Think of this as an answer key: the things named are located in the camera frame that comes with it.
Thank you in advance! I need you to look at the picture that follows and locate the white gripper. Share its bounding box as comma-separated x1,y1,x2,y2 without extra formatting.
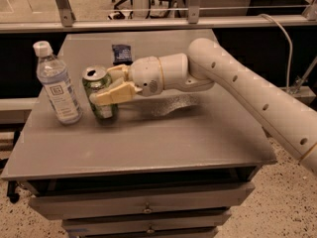
89,57,163,106

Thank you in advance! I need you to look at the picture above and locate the green soda can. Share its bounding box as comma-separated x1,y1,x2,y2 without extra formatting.
82,65,118,120

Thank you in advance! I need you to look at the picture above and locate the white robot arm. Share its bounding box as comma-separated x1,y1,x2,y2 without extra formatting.
89,38,317,175

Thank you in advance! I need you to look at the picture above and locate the clear plastic water bottle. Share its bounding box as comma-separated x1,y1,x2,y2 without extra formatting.
33,41,82,125

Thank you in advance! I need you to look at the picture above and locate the dark blue snack packet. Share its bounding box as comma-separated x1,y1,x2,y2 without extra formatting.
112,45,133,65

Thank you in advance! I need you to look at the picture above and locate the grey metal railing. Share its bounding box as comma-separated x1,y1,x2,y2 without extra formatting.
0,0,317,33

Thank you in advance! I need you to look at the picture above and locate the grey drawer cabinet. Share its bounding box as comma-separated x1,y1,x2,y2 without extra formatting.
0,29,277,238

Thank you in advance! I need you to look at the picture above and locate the top grey drawer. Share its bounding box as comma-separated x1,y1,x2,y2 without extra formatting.
29,182,255,220

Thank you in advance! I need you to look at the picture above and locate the grey drawer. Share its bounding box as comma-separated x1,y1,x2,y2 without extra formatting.
62,209,231,236
29,182,255,220

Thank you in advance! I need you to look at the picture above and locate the white cable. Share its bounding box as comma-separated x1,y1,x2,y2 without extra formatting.
258,13,295,94

